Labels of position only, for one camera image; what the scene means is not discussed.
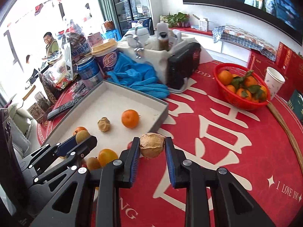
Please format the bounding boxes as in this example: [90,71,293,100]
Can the brown kiwi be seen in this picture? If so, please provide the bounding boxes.
[86,157,102,171]
[75,130,91,145]

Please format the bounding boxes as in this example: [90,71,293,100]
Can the long wooden back scratcher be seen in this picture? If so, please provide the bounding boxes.
[267,103,303,169]

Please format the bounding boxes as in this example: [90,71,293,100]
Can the pink carton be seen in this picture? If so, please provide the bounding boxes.
[87,32,103,48]

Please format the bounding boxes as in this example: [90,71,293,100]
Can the white cloth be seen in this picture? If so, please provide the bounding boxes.
[117,30,215,86]

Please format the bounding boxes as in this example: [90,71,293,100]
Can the green curtain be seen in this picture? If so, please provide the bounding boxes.
[92,0,114,31]

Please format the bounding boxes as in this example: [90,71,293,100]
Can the white floral paper cup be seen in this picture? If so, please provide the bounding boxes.
[264,67,286,100]

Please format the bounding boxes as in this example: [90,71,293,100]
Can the white plastic bottle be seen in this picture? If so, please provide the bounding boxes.
[157,22,169,34]

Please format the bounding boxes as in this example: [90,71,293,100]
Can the grey shallow tray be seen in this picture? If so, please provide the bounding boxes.
[44,80,169,192]

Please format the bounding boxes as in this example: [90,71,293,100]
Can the red plastic basket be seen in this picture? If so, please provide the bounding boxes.
[214,63,271,111]

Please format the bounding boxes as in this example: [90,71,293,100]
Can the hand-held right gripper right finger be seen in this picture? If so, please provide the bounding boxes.
[165,137,276,227]

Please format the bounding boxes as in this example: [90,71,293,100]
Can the red gift box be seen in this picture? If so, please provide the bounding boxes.
[247,50,280,76]
[276,41,303,100]

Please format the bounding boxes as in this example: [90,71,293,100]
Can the small white box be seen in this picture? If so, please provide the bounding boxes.
[198,18,209,32]

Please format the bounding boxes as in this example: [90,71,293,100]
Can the blue rubber glove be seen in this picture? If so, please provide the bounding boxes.
[131,82,170,99]
[106,53,158,87]

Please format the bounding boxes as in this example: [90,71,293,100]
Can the blue plaid blanket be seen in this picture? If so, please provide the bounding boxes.
[212,25,277,61]

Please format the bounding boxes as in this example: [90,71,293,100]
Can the pile of leafy tangerines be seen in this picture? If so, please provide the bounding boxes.
[218,70,268,103]

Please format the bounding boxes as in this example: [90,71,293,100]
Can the wrinkled beige fruit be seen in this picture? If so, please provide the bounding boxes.
[98,117,111,133]
[139,133,165,159]

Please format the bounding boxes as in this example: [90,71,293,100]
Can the patterned nut bag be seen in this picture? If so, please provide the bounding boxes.
[39,72,59,104]

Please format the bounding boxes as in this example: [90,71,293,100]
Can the blue drink can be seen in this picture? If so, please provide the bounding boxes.
[76,55,105,91]

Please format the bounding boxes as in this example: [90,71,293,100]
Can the purple cup with yellow lid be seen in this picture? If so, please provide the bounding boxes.
[91,38,119,74]

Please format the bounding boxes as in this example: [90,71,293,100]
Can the dark green gift bag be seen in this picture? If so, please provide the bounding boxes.
[289,89,303,121]

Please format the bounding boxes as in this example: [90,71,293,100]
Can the potted green plant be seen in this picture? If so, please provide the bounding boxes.
[161,12,191,28]

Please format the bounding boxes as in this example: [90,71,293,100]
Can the black radio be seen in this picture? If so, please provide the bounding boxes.
[167,42,201,89]

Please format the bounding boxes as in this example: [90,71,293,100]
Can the black remote control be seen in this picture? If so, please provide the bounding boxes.
[47,99,82,121]

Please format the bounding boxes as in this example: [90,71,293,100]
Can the brown bottle with black cap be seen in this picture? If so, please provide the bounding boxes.
[159,32,169,51]

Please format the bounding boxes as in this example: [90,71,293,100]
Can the white lidded pot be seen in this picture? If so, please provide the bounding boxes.
[127,27,149,46]

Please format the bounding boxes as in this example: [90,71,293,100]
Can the silver figurine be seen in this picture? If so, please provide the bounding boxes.
[133,27,145,58]

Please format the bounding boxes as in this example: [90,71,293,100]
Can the red printed tablecloth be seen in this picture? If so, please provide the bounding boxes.
[37,60,303,227]

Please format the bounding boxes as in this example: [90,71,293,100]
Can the slotted metal stand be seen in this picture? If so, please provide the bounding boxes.
[62,43,74,81]

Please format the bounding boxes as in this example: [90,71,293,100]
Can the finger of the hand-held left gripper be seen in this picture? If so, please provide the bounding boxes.
[34,135,97,183]
[22,136,77,169]

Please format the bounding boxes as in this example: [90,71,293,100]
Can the white sofa cushion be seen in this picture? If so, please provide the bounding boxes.
[8,120,31,142]

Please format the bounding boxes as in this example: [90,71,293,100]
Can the glass door fridge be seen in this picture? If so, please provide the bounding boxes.
[109,0,152,37]

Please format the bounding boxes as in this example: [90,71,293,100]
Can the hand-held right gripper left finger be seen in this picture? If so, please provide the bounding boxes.
[30,137,141,227]

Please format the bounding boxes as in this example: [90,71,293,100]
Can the blue and white snack bag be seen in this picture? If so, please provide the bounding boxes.
[64,20,91,57]

